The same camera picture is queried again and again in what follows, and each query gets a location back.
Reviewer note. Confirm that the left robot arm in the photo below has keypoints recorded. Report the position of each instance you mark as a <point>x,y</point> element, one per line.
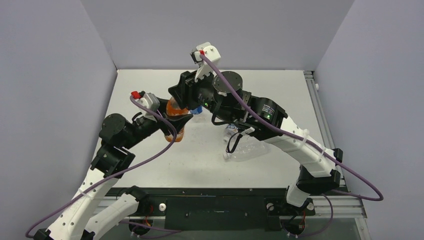
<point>77,220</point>

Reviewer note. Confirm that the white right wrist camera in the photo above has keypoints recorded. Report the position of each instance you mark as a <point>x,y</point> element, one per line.
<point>201,55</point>

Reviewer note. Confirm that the blue label water bottle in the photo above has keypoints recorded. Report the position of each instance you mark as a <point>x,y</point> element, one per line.
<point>198,110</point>

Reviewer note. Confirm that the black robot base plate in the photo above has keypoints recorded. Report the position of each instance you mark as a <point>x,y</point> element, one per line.
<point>220,209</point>

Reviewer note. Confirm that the aluminium table edge rail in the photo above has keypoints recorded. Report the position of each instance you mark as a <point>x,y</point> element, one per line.
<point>349,216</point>

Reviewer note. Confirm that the orange drink bottle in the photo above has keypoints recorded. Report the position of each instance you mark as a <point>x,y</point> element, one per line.
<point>174,113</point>

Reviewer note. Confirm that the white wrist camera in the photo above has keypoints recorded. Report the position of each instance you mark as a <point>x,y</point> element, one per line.
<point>201,55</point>
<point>147,100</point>

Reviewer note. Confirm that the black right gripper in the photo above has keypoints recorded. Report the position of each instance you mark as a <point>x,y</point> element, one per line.
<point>187,88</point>

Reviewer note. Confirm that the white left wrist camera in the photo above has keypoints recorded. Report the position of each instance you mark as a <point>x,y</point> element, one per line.
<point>147,100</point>

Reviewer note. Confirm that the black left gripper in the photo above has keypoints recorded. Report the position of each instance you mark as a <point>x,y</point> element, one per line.
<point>178,121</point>

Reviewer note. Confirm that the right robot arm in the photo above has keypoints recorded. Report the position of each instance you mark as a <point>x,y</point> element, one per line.
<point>224,96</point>

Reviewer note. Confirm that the clear empty plastic bottle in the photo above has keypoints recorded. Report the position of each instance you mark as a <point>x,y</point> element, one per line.
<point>247,150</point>

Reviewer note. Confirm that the white blue label bottle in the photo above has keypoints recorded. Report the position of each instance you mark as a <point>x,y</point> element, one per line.
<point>228,131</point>

